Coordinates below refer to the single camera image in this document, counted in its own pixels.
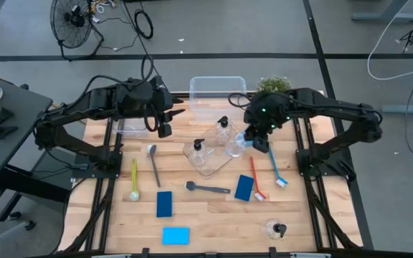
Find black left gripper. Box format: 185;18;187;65
151;75;186;125

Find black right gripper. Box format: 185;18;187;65
244;123;277;142

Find clear soap pump bottle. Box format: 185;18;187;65
214;115;232;144
225;132;247;158
265;219;288;241
188;138;207;168

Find blue dish brush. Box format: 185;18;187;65
267;147;289;189

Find red dish brush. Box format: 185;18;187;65
249;156;267;202

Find grey metal spoon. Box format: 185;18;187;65
146;144;162;188

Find dark grey spatula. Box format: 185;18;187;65
184;180;232;195

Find yellow-green dish brush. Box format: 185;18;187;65
128;158;141;202

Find small clear plastic bin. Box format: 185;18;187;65
114;117;150;138

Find large clear plastic bin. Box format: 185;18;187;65
189;75;247;121

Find clear plastic tray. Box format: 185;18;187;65
182;119;247;178

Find potted green plant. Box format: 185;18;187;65
255;75;293;95

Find black floor fan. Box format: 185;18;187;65
49;0;105;62

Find grey desk foot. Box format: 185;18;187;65
381;96;413;115
351;0;413;22

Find black triangular part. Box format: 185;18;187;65
0;107;16;125
0;125;19;140

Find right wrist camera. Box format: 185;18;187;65
252;135;270;154

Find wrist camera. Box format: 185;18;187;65
252;135;270;154
157;121;174;139

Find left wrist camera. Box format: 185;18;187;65
157;121;174;139

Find thin black vertical cable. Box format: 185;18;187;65
121;0;161;78

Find black coiled cable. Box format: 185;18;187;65
133;8;155;41

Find floor power strip cables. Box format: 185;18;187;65
90;0;121;15

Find white floor cable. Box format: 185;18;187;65
366;0;413;82

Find black table frame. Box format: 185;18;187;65
57;89;374;258

